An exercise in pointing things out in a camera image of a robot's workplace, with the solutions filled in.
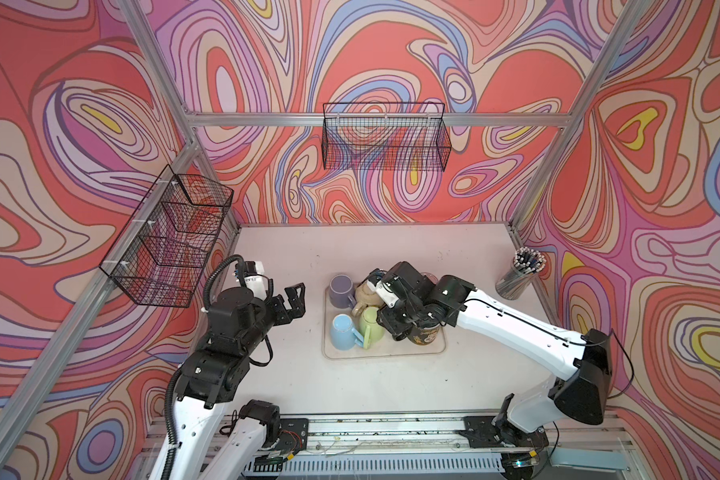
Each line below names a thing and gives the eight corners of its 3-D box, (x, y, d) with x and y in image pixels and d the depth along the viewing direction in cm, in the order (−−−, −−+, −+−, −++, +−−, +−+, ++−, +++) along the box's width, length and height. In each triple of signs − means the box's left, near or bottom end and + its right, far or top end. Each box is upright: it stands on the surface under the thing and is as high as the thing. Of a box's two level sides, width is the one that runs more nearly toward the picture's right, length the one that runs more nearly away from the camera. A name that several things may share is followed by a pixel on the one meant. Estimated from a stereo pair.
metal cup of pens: (499, 300, 100) (521, 268, 86) (492, 280, 106) (512, 247, 92) (523, 300, 100) (550, 268, 86) (515, 280, 106) (539, 247, 92)
